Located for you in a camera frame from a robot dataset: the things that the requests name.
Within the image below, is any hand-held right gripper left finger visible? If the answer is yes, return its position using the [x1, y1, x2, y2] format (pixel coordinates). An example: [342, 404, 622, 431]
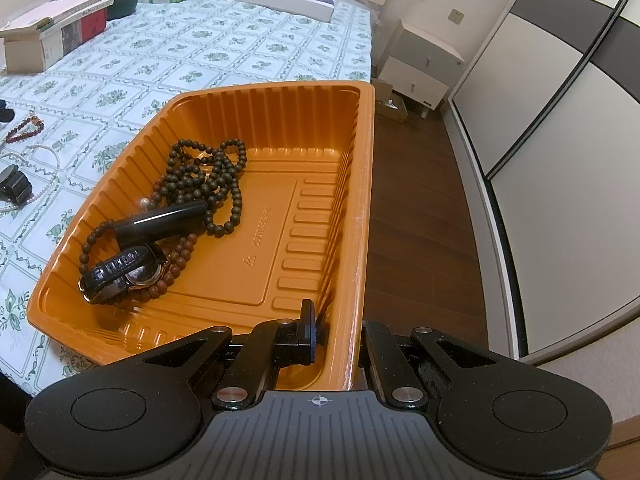
[142, 300, 317, 411]

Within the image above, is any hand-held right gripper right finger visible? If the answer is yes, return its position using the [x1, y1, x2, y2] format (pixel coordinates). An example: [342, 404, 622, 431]
[361, 320, 501, 409]

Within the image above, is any orange plastic tray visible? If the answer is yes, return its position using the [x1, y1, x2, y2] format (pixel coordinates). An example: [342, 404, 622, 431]
[27, 80, 376, 393]

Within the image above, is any brown wooden bead bracelet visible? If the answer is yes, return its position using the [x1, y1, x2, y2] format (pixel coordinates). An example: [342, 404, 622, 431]
[112, 180, 197, 306]

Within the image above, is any small cardboard box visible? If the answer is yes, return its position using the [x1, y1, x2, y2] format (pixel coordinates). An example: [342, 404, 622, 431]
[372, 79, 411, 123]

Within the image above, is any white and grey sliding wardrobe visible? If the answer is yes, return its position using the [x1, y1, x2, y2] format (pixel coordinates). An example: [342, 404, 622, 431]
[447, 0, 640, 366]

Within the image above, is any white nightstand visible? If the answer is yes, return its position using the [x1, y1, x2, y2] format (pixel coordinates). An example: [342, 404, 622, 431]
[379, 19, 465, 118]

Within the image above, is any green floral printed bedsheet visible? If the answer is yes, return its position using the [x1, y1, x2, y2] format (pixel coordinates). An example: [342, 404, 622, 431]
[0, 0, 373, 396]

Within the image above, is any black band watch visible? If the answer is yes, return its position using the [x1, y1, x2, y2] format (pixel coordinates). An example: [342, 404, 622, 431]
[0, 164, 35, 208]

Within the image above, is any white printed gift box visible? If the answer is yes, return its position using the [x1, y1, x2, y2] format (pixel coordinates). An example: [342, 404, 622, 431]
[0, 0, 115, 73]

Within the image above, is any black glossy bracelet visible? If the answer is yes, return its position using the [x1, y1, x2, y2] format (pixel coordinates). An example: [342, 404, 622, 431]
[112, 199, 208, 248]

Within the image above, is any dark bead necklace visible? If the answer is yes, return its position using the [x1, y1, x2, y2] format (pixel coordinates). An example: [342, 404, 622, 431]
[155, 137, 248, 237]

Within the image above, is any black strap wristwatch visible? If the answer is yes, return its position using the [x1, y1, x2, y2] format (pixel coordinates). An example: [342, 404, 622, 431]
[77, 242, 171, 306]

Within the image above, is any small dark bead bracelet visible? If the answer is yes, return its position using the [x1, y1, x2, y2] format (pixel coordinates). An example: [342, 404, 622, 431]
[79, 219, 123, 278]

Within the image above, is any white pearl bracelet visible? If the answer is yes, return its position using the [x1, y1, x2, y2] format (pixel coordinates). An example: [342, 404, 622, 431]
[22, 144, 61, 206]

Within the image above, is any red bead bracelet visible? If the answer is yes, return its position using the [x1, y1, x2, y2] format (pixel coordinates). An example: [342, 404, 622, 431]
[5, 114, 46, 143]

